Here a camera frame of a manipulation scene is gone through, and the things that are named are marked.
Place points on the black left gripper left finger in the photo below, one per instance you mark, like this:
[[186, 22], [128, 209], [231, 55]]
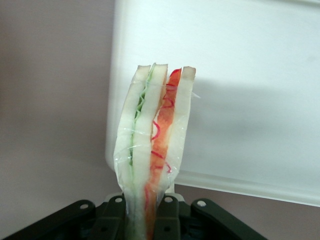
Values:
[[75, 220]]

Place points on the cream rectangular tray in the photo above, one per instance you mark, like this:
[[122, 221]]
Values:
[[237, 75]]

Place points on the plastic sandwich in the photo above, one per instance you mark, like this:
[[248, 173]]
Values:
[[145, 125]]

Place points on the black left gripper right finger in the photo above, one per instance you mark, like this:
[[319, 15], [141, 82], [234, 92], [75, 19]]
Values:
[[200, 220]]

